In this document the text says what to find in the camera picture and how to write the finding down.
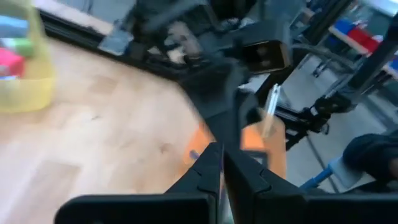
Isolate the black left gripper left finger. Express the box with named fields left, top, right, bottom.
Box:
left=165, top=142, right=223, bottom=197

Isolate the small green block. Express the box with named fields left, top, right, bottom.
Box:
left=0, top=37, right=35, bottom=58

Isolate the blue and grey tool handle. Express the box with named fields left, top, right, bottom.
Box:
left=299, top=155, right=363, bottom=191

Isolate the low red box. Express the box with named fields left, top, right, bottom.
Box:
left=0, top=47, right=26, bottom=78

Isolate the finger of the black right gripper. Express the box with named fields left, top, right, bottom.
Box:
left=240, top=92, right=263, bottom=128
left=203, top=98, right=243, bottom=147

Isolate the clear plastic pen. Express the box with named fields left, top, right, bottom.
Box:
left=260, top=82, right=283, bottom=140

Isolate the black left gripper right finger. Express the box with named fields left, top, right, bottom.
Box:
left=223, top=149, right=308, bottom=224

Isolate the yellow plastic bin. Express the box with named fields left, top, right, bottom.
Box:
left=0, top=0, right=57, bottom=113

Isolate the red background box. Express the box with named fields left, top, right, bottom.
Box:
left=348, top=27, right=382, bottom=52

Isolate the orange plastic bin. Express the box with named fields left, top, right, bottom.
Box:
left=182, top=116, right=287, bottom=180

